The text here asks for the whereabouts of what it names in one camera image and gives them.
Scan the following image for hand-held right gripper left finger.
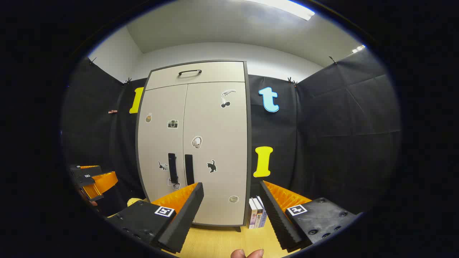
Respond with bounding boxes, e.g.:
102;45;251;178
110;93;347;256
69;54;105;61
108;182;205;254

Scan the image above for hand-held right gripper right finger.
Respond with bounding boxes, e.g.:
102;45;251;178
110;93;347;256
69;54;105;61
259;180;359;251

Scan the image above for shoe cabinet door camera sticker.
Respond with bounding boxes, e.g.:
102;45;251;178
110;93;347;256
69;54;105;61
137;85;188;203

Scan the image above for grey double-door shoe cabinet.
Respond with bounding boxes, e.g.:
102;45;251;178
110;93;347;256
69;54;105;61
136;60;252;230

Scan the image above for shoe cabinet door cherry sticker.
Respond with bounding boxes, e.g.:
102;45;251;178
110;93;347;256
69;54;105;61
183;82;248;226

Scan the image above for grey cabinet drawer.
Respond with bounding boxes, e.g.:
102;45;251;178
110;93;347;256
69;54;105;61
145;61;246;91

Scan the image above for white pink book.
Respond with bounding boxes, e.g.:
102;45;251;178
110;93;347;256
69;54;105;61
247;198;258;229

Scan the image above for black backdrop cloth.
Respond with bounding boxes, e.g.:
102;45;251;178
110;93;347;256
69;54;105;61
61;48;401;215

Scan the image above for long ceiling light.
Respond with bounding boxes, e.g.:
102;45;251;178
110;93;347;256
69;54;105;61
247;0;315;21

